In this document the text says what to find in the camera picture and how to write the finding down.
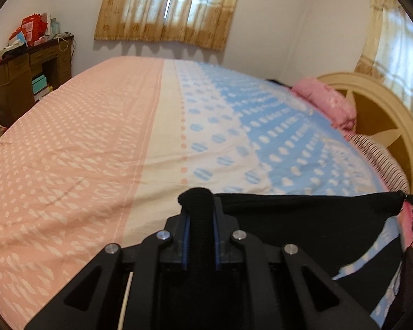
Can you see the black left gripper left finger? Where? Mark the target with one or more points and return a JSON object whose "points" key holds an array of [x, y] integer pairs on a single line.
{"points": [[175, 254]]}

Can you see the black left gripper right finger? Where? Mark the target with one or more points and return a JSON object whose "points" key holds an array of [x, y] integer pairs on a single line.
{"points": [[226, 252]]}

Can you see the black pants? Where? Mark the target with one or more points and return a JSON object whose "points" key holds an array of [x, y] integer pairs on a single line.
{"points": [[356, 240]]}

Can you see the pink blue dotted bedspread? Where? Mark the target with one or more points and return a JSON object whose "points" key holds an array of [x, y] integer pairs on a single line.
{"points": [[90, 175]]}

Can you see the pink floral pillow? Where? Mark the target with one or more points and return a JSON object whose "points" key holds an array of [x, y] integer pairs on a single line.
{"points": [[329, 101]]}

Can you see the striped pillow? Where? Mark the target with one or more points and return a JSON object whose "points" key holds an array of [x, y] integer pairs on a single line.
{"points": [[381, 160]]}

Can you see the cream wooden headboard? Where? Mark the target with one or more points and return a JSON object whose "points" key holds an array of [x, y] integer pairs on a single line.
{"points": [[380, 114]]}

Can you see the teal box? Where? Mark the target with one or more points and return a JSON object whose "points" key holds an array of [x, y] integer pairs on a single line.
{"points": [[38, 84]]}

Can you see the beige window curtain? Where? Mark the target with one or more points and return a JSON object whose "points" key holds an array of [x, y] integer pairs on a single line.
{"points": [[203, 23]]}

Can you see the dark wooden dresser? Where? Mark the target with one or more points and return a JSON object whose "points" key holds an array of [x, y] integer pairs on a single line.
{"points": [[51, 59]]}

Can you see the beige side curtain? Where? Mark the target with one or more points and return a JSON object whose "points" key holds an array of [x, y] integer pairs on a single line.
{"points": [[387, 54]]}

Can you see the red gift bag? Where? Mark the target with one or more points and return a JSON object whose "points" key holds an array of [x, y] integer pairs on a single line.
{"points": [[32, 28]]}

